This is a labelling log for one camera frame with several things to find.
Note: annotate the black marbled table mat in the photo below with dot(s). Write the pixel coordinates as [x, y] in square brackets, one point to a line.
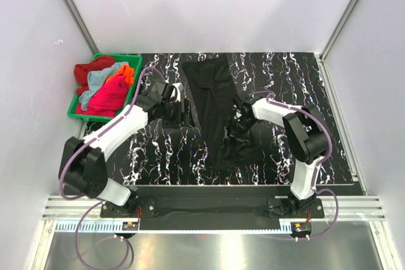
[160, 156]

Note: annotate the magenta t shirt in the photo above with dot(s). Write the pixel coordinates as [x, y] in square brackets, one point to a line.
[108, 100]

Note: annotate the aluminium rail profile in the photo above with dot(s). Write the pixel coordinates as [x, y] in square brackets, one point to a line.
[367, 208]

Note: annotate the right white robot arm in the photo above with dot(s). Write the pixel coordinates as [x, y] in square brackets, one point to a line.
[309, 141]

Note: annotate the green plastic bin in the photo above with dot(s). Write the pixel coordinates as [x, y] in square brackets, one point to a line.
[134, 61]

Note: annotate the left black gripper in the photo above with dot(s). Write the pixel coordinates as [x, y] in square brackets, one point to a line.
[175, 122]

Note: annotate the left corner frame post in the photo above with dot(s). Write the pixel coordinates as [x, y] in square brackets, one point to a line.
[81, 26]

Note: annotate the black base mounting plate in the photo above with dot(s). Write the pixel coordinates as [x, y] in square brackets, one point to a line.
[232, 218]

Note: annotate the black t shirt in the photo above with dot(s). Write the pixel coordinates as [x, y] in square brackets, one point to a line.
[214, 94]

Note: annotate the light blue t shirt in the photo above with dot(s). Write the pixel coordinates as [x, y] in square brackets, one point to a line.
[95, 80]

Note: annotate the corner frame post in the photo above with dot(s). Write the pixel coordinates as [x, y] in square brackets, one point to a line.
[342, 22]
[81, 26]

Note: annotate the orange t shirt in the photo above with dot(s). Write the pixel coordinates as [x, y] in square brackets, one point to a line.
[127, 72]

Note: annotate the dark red t shirt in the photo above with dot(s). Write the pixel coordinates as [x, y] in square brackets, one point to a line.
[81, 71]

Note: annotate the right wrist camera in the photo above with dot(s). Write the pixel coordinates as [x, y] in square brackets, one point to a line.
[237, 112]

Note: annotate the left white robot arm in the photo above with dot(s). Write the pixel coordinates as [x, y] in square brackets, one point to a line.
[83, 164]

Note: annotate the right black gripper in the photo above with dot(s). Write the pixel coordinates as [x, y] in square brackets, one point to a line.
[243, 140]

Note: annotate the right corner frame post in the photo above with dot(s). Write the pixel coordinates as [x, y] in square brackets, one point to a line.
[342, 22]

